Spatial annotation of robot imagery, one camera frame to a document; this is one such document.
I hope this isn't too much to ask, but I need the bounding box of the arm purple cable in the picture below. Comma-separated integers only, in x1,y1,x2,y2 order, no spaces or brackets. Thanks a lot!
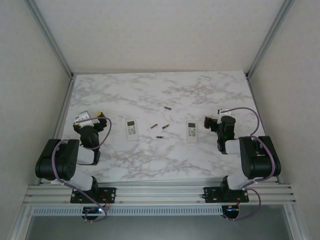
221,106,283,222
51,115,112,223

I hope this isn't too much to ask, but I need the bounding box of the controller circuit board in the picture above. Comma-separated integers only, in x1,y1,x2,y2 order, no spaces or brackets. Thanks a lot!
223,204,241,214
82,206,105,216

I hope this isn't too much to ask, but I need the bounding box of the aluminium frame post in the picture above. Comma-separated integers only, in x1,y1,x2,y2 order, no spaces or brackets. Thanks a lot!
24,0,76,80
244,0,297,80

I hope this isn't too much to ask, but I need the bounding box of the white remote control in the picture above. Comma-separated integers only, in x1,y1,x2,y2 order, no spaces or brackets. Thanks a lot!
186,120,199,144
124,119,140,143

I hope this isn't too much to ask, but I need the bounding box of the slotted grey cable duct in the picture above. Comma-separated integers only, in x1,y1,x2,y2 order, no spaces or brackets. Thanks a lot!
32,206,223,216

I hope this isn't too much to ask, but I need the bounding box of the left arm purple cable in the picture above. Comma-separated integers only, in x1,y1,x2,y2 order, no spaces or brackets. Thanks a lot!
51,115,112,223

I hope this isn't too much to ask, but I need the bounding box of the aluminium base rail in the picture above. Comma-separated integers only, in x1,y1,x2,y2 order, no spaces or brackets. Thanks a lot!
24,175,297,207

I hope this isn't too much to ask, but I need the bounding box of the aluminium side rail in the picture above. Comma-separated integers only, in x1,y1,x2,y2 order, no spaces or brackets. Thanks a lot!
52,74,77,142

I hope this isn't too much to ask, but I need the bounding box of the aluminium lower frame bar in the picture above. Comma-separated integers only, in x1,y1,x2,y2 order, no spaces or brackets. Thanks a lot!
9,204,35,240
283,203,311,240

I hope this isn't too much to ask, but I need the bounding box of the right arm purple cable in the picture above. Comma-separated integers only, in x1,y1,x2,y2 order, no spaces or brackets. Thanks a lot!
221,106,283,222

